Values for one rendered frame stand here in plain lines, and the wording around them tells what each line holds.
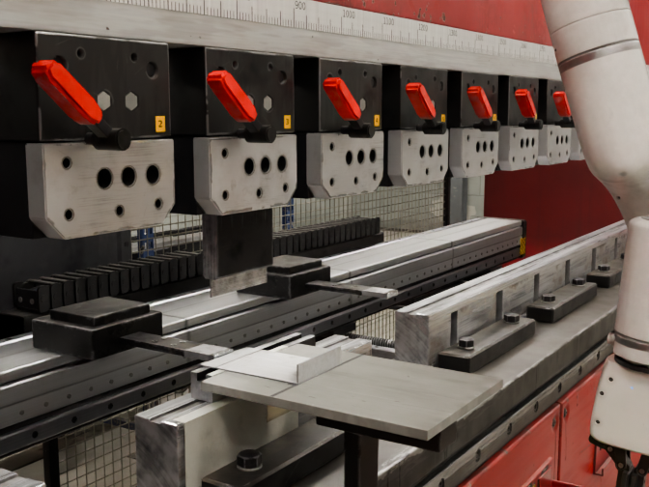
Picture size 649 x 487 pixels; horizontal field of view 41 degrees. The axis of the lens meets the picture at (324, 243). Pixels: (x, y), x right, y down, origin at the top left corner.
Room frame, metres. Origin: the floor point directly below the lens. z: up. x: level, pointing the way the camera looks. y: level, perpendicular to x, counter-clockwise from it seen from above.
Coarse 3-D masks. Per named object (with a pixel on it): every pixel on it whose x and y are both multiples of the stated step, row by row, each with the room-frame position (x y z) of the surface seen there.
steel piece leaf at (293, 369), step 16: (256, 352) 0.98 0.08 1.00; (272, 352) 0.98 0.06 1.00; (336, 352) 0.93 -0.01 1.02; (224, 368) 0.91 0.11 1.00; (240, 368) 0.91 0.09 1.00; (256, 368) 0.91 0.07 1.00; (272, 368) 0.91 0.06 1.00; (288, 368) 0.91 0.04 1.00; (304, 368) 0.87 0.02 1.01; (320, 368) 0.90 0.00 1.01
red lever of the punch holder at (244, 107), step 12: (216, 72) 0.82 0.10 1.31; (216, 84) 0.82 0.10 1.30; (228, 84) 0.82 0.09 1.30; (216, 96) 0.84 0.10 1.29; (228, 96) 0.83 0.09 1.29; (240, 96) 0.84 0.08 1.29; (228, 108) 0.85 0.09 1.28; (240, 108) 0.84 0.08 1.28; (252, 108) 0.85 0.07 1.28; (240, 120) 0.86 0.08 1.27; (252, 120) 0.86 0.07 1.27; (240, 132) 0.89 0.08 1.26; (252, 132) 0.87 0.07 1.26; (264, 132) 0.87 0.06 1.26
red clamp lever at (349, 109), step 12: (324, 84) 0.99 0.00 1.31; (336, 84) 0.99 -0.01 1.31; (336, 96) 1.00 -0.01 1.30; (348, 96) 1.00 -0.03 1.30; (336, 108) 1.01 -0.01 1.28; (348, 108) 1.01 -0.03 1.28; (348, 120) 1.03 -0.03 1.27; (360, 120) 1.03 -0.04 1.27; (348, 132) 1.05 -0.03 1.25; (360, 132) 1.04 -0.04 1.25; (372, 132) 1.04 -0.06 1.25
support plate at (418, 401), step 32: (288, 352) 0.99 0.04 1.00; (320, 352) 0.99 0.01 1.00; (224, 384) 0.87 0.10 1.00; (256, 384) 0.87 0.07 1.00; (320, 384) 0.87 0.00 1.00; (352, 384) 0.87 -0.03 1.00; (384, 384) 0.87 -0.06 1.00; (416, 384) 0.87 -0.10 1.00; (448, 384) 0.87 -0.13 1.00; (480, 384) 0.87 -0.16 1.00; (352, 416) 0.78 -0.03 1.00; (384, 416) 0.77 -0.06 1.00; (416, 416) 0.77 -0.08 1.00; (448, 416) 0.77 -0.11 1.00
